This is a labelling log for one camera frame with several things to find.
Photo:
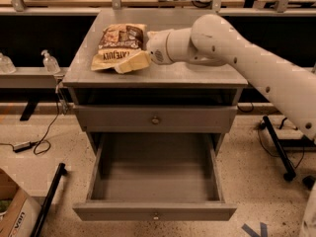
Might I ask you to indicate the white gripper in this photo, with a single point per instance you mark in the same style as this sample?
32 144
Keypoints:
157 47

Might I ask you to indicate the brown chip bag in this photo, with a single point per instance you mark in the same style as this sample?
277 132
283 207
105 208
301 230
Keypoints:
118 42

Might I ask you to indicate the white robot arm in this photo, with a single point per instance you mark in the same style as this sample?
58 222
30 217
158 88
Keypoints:
290 88

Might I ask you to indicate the grey drawer cabinet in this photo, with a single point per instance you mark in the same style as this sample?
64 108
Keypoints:
179 84

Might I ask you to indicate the closed grey upper drawer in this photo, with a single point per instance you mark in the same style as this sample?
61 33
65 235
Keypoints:
183 119

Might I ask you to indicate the open grey lower drawer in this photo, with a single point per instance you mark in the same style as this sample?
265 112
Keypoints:
155 177

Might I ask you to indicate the clear sanitizer pump bottle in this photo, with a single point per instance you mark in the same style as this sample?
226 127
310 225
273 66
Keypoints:
50 63

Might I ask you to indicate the black stand leg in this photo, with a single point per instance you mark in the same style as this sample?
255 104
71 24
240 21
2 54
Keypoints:
289 174

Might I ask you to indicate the cardboard box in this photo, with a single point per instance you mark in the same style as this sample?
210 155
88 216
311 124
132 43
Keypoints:
19 211

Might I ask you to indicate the black metal bar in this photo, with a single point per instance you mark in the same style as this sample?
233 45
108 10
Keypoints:
61 171

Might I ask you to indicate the black power adapter with cable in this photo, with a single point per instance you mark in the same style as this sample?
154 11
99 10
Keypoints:
41 146

